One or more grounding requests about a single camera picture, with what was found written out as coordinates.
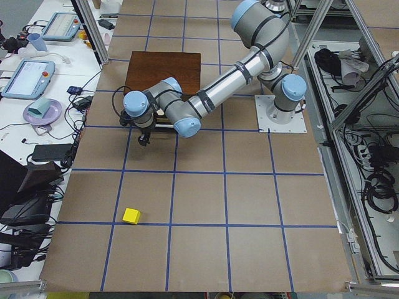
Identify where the teach pendant tablet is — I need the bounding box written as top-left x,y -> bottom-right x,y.
42,12 -> 81,42
1,59 -> 55,100

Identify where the aluminium frame post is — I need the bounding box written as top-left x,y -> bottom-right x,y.
71,0 -> 109,65

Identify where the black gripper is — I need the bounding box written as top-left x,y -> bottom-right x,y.
120,110 -> 156,146

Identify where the yellow block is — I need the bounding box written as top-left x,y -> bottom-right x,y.
122,208 -> 141,225

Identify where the dark wooden drawer cabinet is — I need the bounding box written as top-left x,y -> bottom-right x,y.
122,51 -> 201,138

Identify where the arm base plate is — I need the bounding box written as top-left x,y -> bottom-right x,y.
254,95 -> 307,134

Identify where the upper teach pendant tablet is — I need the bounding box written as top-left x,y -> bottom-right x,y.
42,12 -> 81,42

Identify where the lower teach pendant tablet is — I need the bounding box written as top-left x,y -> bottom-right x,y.
1,59 -> 55,100

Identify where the blue plastic cup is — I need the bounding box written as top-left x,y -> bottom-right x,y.
27,33 -> 48,52

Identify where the teal box on plate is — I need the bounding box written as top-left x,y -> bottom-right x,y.
28,97 -> 50,118

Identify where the purple plate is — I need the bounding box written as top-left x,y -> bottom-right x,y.
22,98 -> 62,126

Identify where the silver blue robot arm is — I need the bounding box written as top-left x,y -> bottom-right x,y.
118,1 -> 307,146

